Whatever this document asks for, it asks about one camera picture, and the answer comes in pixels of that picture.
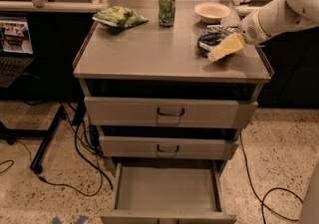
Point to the green soda can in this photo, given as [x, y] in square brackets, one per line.
[166, 12]

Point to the middle grey drawer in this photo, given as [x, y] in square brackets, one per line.
[168, 147]

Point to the blue chip bag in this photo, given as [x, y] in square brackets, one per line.
[212, 36]

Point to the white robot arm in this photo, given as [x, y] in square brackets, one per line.
[274, 18]

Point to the top grey drawer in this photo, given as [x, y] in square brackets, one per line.
[169, 112]

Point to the open laptop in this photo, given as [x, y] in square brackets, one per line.
[16, 51]

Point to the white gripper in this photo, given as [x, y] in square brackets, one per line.
[251, 30]

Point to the white bowl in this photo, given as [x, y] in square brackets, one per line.
[211, 12]

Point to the grey drawer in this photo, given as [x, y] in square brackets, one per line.
[168, 147]
[167, 191]
[169, 112]

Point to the grey metal drawer cabinet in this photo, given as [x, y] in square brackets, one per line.
[155, 62]

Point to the black laptop stand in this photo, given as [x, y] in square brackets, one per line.
[10, 135]

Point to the bottom grey drawer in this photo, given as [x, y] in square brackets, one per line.
[167, 191]

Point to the green chip bag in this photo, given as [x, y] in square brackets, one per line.
[119, 17]

